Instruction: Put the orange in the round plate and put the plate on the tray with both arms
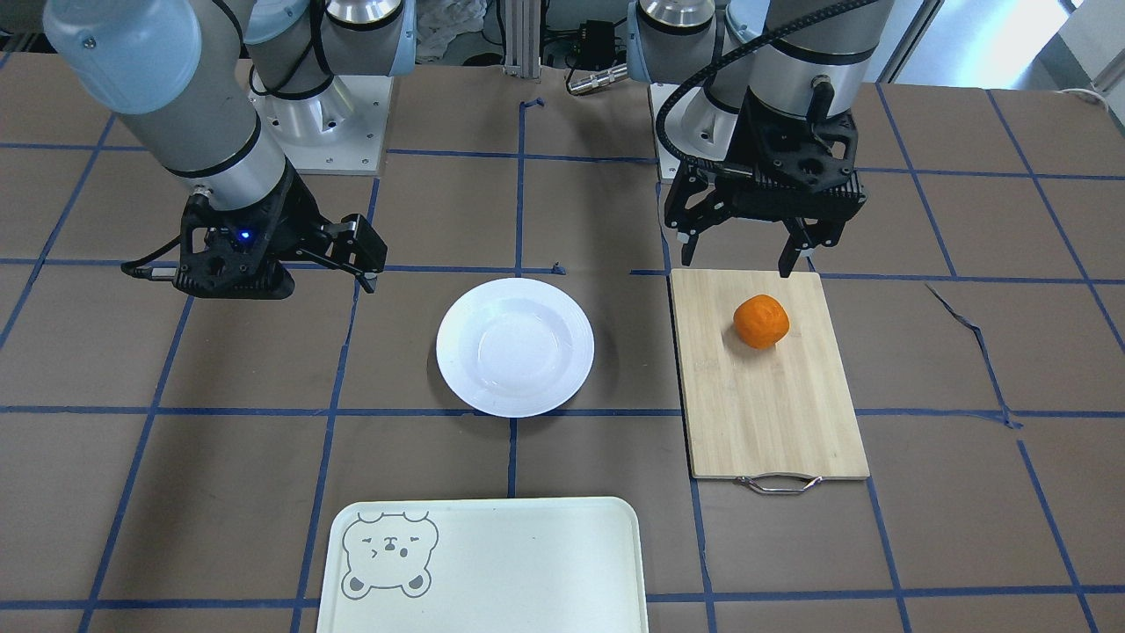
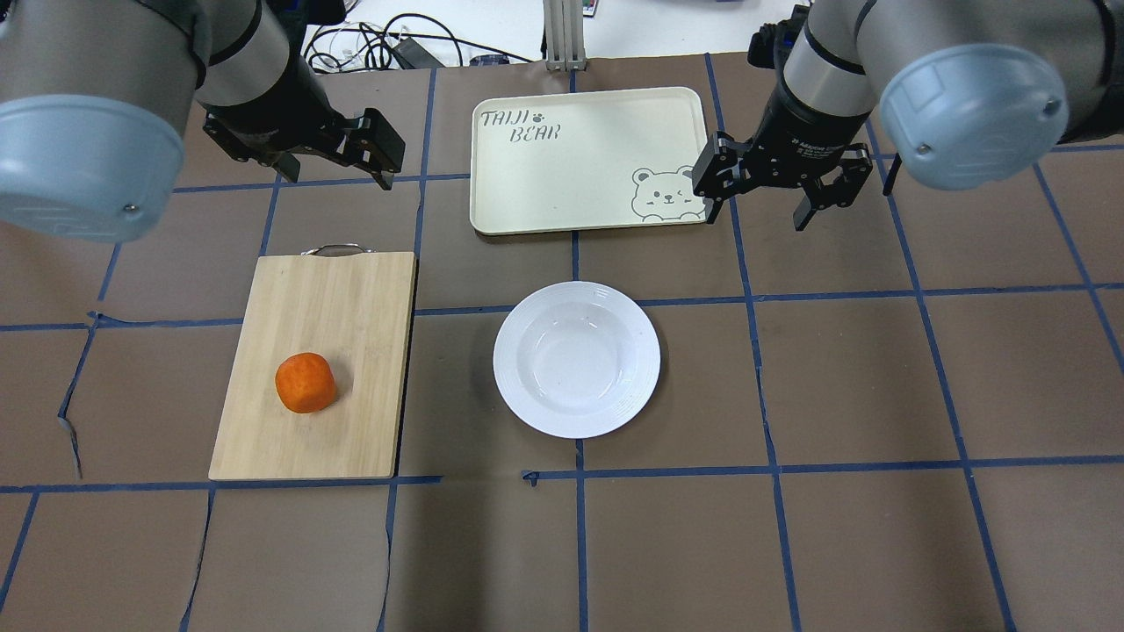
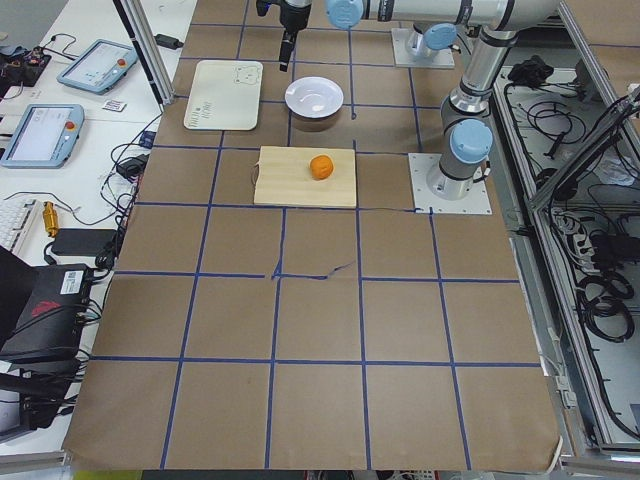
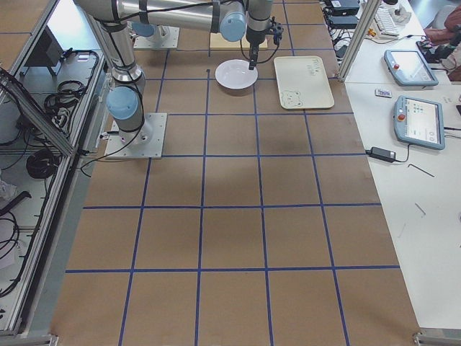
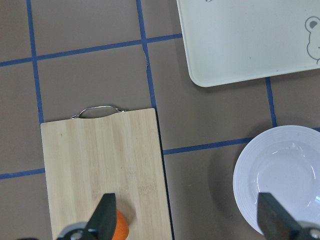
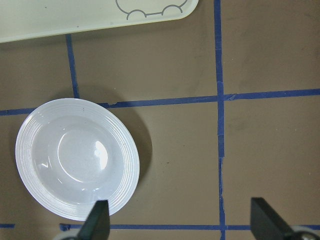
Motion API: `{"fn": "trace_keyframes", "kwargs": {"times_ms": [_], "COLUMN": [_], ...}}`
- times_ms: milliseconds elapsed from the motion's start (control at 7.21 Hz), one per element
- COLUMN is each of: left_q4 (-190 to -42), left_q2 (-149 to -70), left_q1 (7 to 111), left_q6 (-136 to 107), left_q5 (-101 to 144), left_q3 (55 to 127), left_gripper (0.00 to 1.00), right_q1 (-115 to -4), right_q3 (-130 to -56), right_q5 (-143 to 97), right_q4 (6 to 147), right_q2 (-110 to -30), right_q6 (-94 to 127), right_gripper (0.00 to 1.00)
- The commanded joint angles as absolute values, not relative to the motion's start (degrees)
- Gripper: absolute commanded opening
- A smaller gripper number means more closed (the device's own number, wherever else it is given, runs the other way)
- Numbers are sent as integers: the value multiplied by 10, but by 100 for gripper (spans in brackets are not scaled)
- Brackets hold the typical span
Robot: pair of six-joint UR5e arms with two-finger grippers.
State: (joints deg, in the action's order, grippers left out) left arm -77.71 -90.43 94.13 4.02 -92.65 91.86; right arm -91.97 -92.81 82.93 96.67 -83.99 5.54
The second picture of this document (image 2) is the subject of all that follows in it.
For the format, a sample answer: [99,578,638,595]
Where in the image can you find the bamboo cutting board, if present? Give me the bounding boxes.
[209,249,417,484]

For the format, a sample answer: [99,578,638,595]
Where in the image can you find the aluminium frame post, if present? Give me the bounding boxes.
[543,0,587,72]

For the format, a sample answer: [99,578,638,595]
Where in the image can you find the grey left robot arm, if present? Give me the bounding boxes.
[1,1,406,243]

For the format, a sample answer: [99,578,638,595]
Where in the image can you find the black tangled cables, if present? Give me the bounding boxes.
[303,13,537,74]

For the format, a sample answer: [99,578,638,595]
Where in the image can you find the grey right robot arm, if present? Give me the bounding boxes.
[692,1,1123,231]

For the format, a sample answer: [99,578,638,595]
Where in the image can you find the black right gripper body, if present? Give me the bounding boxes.
[742,83,865,188]

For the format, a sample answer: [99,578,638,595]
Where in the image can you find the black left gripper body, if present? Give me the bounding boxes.
[203,54,348,168]

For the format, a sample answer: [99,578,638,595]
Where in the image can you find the black power adapter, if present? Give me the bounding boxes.
[391,39,445,69]

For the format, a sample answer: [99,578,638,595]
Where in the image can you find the orange fruit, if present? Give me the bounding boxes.
[274,352,338,413]

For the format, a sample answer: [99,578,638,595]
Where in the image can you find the white round plate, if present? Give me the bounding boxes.
[491,281,662,439]

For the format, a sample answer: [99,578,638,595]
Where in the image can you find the cream bear tray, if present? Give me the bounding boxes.
[469,85,706,236]

